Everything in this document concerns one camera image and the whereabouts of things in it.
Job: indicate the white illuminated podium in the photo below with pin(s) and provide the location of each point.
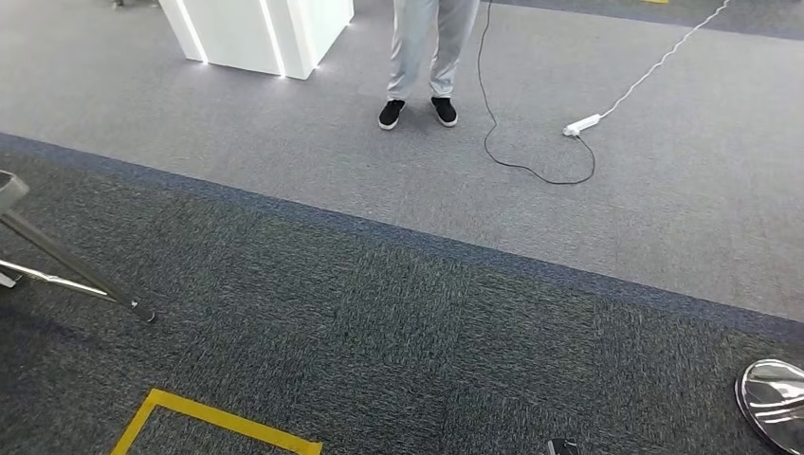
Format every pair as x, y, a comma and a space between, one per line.
251, 31

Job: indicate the person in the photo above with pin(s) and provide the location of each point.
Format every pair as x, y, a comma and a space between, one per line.
414, 50

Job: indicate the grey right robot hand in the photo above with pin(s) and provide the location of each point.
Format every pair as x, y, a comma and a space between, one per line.
562, 448

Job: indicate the chrome stanchion post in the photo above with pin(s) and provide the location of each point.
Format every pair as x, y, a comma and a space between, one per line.
776, 402

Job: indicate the stainless steel workbench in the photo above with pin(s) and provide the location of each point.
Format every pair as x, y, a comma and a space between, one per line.
63, 257

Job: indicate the white power strip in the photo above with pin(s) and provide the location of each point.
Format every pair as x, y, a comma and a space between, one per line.
581, 124

